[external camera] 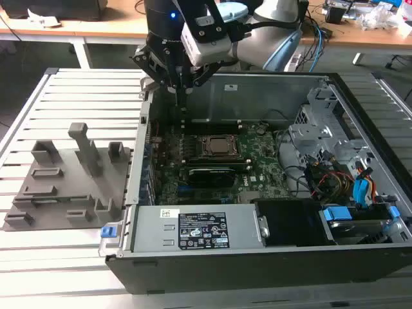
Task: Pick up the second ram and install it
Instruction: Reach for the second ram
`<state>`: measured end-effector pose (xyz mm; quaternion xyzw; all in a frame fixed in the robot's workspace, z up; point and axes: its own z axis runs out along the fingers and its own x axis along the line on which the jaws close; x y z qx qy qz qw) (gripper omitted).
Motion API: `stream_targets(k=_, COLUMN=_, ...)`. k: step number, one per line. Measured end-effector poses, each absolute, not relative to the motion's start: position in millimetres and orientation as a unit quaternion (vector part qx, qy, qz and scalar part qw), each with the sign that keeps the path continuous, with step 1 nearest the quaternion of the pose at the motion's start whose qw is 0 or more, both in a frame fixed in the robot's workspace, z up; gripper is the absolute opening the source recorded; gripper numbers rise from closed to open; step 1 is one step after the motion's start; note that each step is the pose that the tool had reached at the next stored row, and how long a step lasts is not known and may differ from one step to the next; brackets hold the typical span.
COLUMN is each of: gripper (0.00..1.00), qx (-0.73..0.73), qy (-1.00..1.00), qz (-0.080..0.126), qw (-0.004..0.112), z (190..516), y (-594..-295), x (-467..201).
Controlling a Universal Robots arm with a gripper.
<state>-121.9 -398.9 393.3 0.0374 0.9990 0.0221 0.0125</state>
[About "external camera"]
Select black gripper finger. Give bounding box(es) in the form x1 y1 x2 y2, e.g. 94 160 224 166
180 60 223 109
130 46 182 108

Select wooden desk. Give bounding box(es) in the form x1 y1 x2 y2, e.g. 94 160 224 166
0 0 412 70

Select metal socket cover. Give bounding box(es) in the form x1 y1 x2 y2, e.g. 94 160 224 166
198 135 243 158

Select silver CPU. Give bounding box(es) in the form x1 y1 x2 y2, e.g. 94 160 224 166
209 138 238 154

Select CPU socket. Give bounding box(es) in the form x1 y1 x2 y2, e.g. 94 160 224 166
196 133 245 160

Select white power strip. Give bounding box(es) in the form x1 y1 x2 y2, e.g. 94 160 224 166
283 53 302 72

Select black NVIDIA graphics card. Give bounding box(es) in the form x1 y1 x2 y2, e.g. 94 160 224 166
187 166 236 189

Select green Dell motherboard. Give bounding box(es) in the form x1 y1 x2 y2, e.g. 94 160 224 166
149 120 292 205

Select metal drive cage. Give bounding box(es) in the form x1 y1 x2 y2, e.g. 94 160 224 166
288 86 376 181

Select grey parts rack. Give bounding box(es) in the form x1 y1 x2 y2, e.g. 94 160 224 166
1 122 133 232

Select small black box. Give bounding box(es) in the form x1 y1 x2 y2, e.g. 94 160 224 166
324 5 347 23

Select grey power supply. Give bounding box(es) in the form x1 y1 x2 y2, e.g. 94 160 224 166
130 204 268 254

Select clear plastic bag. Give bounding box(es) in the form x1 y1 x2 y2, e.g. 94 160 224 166
357 3 402 32

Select black open PC case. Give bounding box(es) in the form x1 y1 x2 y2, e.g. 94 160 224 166
104 72 412 295

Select hard disk in blue carrier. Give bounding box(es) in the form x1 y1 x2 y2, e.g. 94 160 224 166
318 205 400 245

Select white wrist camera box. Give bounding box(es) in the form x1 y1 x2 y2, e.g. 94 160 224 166
180 15 233 67

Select black cable bundle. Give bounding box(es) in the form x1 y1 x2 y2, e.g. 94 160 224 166
276 128 326 200

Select red yellow wire bundle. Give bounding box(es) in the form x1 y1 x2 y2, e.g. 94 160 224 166
317 172 355 200

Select blue flat data cable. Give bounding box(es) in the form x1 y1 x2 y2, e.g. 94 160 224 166
353 162 375 210

